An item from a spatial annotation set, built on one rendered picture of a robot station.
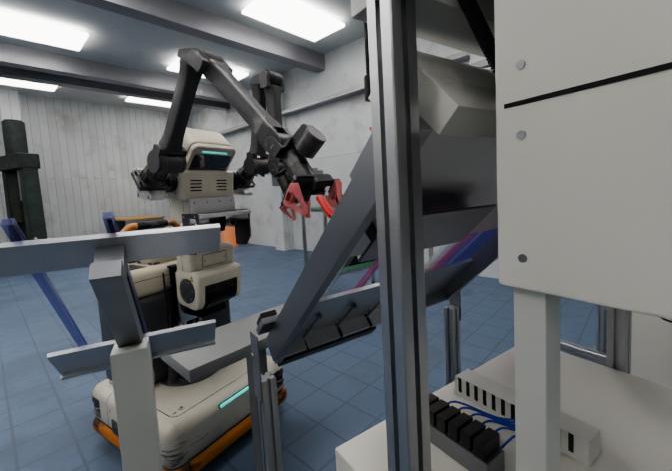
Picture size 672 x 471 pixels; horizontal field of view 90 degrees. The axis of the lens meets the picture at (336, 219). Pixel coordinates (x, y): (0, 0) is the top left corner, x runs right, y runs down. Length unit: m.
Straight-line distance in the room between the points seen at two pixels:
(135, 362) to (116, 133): 9.04
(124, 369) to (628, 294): 0.74
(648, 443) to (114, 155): 9.51
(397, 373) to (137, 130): 9.58
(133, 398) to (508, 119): 0.75
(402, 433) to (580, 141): 0.37
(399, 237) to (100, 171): 9.22
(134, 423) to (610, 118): 0.83
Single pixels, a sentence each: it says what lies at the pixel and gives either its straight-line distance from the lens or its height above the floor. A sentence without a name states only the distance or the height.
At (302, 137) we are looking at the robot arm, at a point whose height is 1.23.
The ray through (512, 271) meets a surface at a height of 1.02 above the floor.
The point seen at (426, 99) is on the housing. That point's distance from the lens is 0.44.
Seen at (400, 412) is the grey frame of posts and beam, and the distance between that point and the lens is 0.47.
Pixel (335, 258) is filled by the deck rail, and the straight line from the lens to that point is 0.57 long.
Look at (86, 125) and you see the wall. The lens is 9.58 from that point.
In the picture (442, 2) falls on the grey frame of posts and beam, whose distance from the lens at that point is 0.48.
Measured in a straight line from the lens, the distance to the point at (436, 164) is 0.57.
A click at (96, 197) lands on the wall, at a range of 9.43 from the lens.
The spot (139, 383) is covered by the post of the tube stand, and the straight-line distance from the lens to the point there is 0.79.
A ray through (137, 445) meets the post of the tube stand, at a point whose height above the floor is 0.64.
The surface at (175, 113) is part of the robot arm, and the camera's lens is 1.25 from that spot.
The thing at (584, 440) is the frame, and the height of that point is 0.66.
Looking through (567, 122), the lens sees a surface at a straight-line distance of 0.33.
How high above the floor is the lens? 1.10
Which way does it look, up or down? 5 degrees down
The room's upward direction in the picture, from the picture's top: 3 degrees counter-clockwise
